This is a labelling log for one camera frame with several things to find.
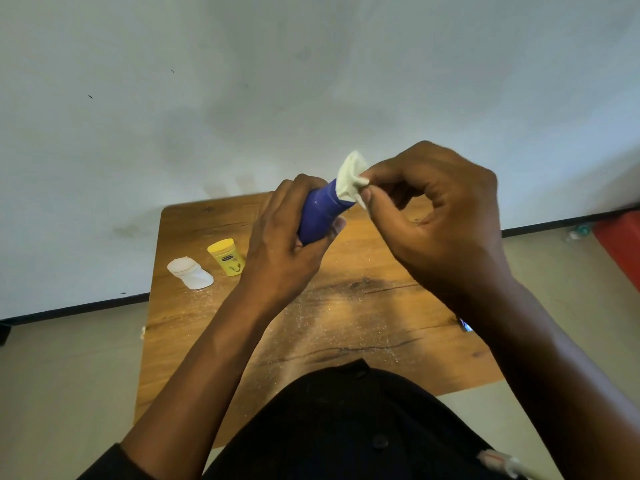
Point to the person's left hand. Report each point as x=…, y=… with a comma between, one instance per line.
x=280, y=254

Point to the person's right hand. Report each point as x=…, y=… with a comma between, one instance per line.
x=445, y=234

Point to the yellow bottle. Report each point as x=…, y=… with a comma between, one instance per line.
x=227, y=257

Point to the dark blue bottle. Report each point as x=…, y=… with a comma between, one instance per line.
x=320, y=214

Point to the white bottle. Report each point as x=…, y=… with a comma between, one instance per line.
x=190, y=272

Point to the blue wet wipes pack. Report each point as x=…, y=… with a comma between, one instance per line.
x=465, y=325

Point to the white wipe cloth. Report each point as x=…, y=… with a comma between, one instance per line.
x=352, y=177

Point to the person's left forearm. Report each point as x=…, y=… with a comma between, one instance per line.
x=190, y=384

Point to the person's right forearm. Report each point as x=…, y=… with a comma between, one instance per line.
x=570, y=389

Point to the person's black clothing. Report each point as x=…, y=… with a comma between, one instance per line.
x=350, y=424

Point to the wooden table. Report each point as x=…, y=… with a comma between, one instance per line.
x=360, y=319

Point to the green white floor litter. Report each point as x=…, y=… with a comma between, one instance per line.
x=579, y=232

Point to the red floor object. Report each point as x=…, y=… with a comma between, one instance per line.
x=619, y=247

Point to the black floor block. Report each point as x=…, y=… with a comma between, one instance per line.
x=4, y=333

